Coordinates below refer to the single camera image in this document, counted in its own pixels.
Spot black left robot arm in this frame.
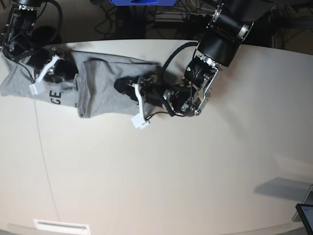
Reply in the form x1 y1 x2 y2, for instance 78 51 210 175
114 0 274 117

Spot black tablet screen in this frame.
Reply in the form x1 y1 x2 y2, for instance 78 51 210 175
295 204 313 235

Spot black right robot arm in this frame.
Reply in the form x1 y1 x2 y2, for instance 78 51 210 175
0 0 78 83

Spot grey T-shirt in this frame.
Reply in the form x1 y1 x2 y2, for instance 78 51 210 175
0 50 158 118

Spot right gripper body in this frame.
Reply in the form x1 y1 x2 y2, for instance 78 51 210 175
26 48 78 83

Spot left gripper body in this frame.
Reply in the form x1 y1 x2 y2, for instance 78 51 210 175
132 76 169 107

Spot blue plastic part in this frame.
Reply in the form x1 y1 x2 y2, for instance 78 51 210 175
110 0 176 6

